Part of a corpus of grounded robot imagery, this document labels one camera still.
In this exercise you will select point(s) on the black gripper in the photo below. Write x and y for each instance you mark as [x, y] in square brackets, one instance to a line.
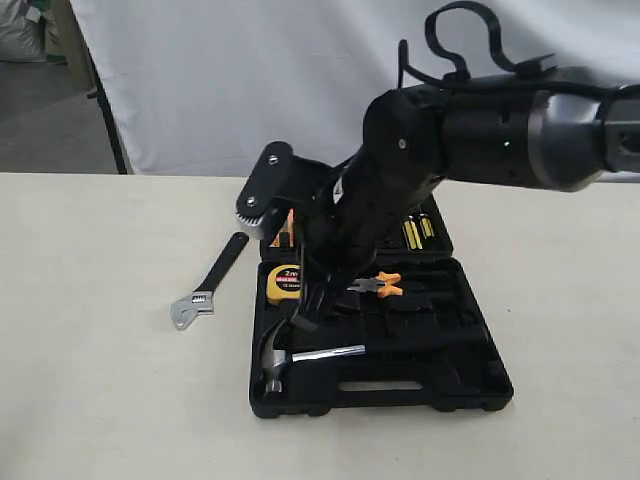
[359, 205]

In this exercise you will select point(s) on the adjustable wrench black handle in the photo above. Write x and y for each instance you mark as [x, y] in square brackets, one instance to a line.
[200, 301]

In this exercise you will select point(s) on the black plastic tool case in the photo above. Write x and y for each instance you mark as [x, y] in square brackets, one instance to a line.
[437, 298]

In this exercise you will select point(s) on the claw hammer black grip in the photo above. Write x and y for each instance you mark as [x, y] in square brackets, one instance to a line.
[274, 361]

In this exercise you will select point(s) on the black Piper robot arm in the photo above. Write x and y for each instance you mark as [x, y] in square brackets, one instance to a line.
[416, 137]

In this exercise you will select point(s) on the yellow tape measure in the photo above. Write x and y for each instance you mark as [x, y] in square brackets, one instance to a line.
[283, 283]

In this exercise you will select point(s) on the orange utility knife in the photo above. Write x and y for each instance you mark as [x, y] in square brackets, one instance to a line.
[284, 232]

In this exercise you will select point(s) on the long yellow black screwdriver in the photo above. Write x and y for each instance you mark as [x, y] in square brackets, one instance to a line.
[412, 235]

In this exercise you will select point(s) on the short yellow black screwdriver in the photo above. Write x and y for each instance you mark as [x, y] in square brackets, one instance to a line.
[426, 226]

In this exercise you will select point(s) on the white backdrop cloth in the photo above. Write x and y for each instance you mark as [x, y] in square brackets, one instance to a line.
[200, 87]

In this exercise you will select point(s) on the black backdrop stand pole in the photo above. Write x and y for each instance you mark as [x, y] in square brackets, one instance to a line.
[85, 77]

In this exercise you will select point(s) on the white sack in background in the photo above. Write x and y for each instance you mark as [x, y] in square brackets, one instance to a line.
[21, 36]

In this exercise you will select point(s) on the orange handled pliers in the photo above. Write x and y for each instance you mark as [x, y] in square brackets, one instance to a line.
[383, 285]

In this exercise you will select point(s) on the wrist camera with black bracket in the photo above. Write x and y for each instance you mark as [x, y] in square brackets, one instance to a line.
[280, 181]

